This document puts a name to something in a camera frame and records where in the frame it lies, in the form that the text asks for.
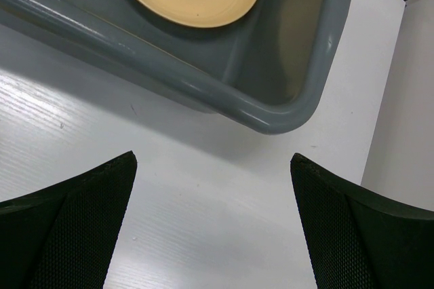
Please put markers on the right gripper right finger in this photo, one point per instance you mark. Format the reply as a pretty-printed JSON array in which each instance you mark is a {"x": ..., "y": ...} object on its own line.
[{"x": 357, "y": 238}]

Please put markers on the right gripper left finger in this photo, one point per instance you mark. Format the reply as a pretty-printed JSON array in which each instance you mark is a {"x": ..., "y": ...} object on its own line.
[{"x": 64, "y": 236}]

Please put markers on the grey plastic bin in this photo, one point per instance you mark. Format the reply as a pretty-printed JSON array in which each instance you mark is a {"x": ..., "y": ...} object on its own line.
[{"x": 266, "y": 71}]

